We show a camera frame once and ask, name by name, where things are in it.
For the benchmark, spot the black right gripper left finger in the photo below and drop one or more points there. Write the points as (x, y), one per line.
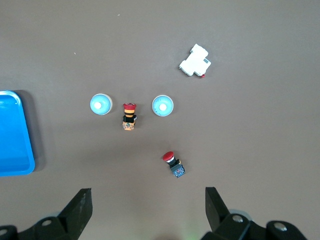
(72, 215)

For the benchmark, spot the red emergency button black base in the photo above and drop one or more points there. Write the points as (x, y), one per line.
(175, 166)

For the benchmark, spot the white circuit breaker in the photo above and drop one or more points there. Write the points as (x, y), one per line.
(195, 61)

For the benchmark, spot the blue round button cap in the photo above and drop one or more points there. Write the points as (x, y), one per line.
(162, 106)

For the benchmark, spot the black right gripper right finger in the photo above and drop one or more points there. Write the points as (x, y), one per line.
(217, 215)

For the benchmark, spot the blue plastic tray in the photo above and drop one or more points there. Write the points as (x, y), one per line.
(12, 135)

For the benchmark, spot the blue bell with white button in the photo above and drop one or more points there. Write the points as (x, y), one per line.
(101, 104)

